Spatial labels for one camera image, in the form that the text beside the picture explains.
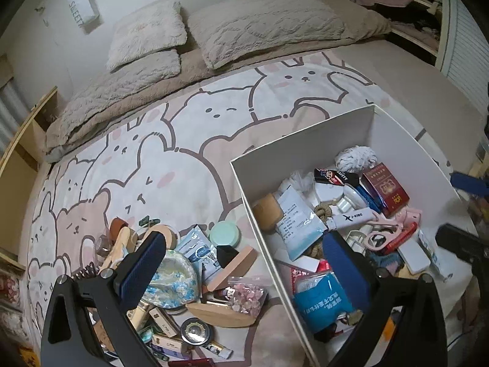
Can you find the white yarn ball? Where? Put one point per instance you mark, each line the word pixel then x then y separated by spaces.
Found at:
pixel 356 159

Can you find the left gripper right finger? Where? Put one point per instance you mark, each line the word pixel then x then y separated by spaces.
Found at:
pixel 361 286

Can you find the wooden bedside shelf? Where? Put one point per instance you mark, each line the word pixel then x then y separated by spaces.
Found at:
pixel 20 164

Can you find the bag of pink beads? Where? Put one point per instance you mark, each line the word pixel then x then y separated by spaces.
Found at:
pixel 246 298

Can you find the small fluffy beige pillow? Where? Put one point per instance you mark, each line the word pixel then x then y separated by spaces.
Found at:
pixel 155 27

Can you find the red cigarette pack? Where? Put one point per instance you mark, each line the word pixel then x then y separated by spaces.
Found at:
pixel 384 187

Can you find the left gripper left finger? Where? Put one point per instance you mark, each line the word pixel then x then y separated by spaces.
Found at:
pixel 120 290

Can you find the leaf shaped wooden tray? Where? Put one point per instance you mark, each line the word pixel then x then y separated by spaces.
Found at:
pixel 220 315

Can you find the bunny print bed blanket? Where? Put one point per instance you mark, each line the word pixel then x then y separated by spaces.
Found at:
pixel 172 162

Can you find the mint green round case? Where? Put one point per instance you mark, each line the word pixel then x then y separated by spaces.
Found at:
pixel 225 233

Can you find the large beige quilted pillow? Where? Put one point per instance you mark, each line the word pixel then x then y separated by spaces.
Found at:
pixel 232 29

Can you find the folded beige quilt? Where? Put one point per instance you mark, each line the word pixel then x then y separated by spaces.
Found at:
pixel 106 90

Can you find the white louvered closet door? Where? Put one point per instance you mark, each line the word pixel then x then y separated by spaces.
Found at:
pixel 463 53

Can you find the white hanging sweet bag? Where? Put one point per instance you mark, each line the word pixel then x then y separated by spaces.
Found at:
pixel 85 14

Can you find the black round tin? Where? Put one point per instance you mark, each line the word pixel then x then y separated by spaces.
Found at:
pixel 196 332

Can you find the pink scissors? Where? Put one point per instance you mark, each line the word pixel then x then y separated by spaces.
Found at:
pixel 388 234

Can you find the blue tissue packet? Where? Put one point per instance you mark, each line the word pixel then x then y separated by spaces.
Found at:
pixel 320 299

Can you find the blue floral fabric pouch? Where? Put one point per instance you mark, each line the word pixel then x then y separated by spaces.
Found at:
pixel 174 284

